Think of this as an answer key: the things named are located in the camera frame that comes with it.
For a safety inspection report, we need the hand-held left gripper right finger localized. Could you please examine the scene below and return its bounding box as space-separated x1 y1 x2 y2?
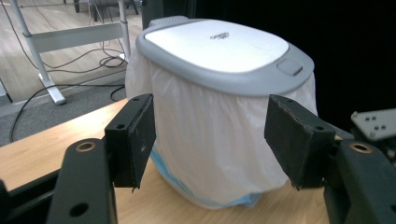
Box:
263 94 338 191

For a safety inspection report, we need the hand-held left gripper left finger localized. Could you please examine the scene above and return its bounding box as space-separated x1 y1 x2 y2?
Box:
104 92 157 191

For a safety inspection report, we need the grey lidded trash can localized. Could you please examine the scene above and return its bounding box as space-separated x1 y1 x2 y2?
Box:
124 15 319 210

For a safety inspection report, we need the white plastic bin liner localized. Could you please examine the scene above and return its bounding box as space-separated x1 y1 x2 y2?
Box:
124 46 319 210

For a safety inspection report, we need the grey lidded trash bin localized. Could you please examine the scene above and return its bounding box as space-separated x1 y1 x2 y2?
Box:
141 0 396 133

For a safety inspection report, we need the tangle of black cables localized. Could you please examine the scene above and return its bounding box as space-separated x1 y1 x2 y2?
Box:
0 0 129 76

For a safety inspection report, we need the long black floor cable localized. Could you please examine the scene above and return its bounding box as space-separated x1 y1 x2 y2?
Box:
8 82 127 144

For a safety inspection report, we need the white desk frame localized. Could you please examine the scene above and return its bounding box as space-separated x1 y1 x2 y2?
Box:
8 0 133 106

